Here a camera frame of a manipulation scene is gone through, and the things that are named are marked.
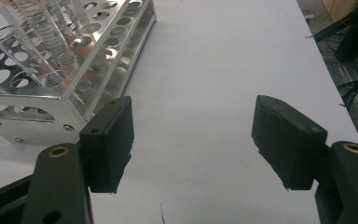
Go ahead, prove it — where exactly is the beige wooden furniture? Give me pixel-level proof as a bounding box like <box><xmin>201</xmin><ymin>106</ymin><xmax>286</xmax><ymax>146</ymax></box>
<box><xmin>322</xmin><ymin>0</ymin><xmax>358</xmax><ymax>23</ymax></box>

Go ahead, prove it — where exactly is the red cap test tube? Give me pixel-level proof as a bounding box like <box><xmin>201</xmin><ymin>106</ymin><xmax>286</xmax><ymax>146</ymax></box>
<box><xmin>12</xmin><ymin>0</ymin><xmax>78</xmax><ymax>73</ymax></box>

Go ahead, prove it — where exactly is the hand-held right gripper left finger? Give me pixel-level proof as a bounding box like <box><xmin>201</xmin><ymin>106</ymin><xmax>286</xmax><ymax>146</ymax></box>
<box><xmin>78</xmin><ymin>95</ymin><xmax>135</xmax><ymax>194</ymax></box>

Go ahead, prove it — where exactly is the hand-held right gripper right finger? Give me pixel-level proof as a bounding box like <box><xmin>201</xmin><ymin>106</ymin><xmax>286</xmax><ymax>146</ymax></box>
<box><xmin>251</xmin><ymin>94</ymin><xmax>328</xmax><ymax>191</ymax></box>

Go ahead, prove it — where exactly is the black floor cable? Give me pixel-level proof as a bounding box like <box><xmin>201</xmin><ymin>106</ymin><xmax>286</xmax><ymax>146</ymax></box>
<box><xmin>335</xmin><ymin>78</ymin><xmax>358</xmax><ymax>108</ymax></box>

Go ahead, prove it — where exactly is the metal test tube rack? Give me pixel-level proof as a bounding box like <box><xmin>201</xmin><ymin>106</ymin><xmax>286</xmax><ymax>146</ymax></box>
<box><xmin>0</xmin><ymin>0</ymin><xmax>158</xmax><ymax>147</ymax></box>

